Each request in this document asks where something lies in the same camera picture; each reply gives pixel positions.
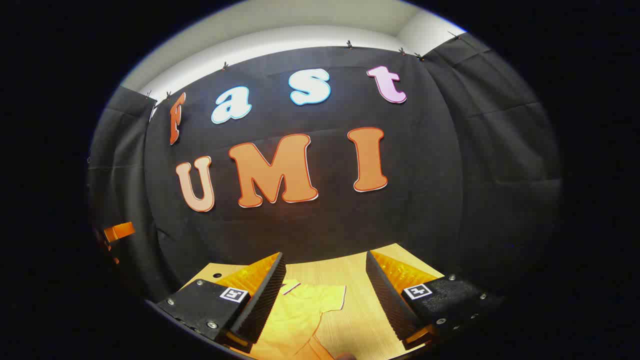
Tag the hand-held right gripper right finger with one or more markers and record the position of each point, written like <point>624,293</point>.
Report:
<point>386,300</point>

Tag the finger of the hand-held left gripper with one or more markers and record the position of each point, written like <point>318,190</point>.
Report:
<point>120,232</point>

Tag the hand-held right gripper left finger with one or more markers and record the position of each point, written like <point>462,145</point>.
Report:
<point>267,300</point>

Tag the orange T-shirt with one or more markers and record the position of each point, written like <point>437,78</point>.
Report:
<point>300,315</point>

